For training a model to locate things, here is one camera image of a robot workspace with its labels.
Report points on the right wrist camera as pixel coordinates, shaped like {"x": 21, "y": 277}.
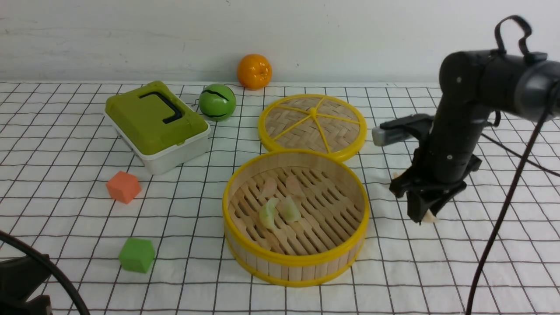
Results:
{"x": 399, "y": 130}

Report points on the bamboo steamer tray yellow rim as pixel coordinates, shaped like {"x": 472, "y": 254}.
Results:
{"x": 322, "y": 244}

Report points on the green ball black stripe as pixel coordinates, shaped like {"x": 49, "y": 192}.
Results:
{"x": 217, "y": 102}

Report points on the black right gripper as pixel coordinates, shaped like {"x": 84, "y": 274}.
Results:
{"x": 438, "y": 171}

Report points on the green dumpling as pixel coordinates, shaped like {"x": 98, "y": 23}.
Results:
{"x": 289, "y": 210}
{"x": 268, "y": 212}

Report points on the green white lidded box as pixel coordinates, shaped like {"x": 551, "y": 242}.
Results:
{"x": 158, "y": 126}

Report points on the orange cube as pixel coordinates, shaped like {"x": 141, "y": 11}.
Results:
{"x": 123, "y": 187}

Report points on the green cube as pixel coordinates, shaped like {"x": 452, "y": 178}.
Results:
{"x": 137, "y": 255}

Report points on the bamboo steamer lid yellow rim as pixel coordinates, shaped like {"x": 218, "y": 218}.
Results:
{"x": 311, "y": 122}

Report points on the orange fruit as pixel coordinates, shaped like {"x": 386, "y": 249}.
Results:
{"x": 254, "y": 72}

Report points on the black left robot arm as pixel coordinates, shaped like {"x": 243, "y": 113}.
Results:
{"x": 19, "y": 278}

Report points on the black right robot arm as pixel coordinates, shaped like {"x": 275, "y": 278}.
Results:
{"x": 474, "y": 85}

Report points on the white black grid tablecloth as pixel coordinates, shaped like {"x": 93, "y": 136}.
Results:
{"x": 57, "y": 152}

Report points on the pink dumpling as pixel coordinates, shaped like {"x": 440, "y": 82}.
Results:
{"x": 269, "y": 188}
{"x": 293, "y": 186}

